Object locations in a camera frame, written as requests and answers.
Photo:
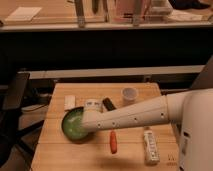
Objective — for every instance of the white paper sheet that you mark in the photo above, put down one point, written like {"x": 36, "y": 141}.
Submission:
{"x": 23, "y": 14}

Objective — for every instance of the white sponge block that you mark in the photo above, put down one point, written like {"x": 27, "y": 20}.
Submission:
{"x": 69, "y": 102}

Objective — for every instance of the black chair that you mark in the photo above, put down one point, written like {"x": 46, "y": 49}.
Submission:
{"x": 10, "y": 113}

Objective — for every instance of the orange carrot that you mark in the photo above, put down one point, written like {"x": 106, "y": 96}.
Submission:
{"x": 113, "y": 142}

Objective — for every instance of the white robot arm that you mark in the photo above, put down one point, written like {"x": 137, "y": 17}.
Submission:
{"x": 145, "y": 113}

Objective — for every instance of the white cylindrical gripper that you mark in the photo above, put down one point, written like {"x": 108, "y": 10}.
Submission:
{"x": 93, "y": 104}

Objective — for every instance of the black rectangular object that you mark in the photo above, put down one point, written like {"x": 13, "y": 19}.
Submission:
{"x": 108, "y": 104}

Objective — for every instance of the green ceramic bowl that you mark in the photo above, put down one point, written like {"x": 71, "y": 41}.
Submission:
{"x": 71, "y": 125}

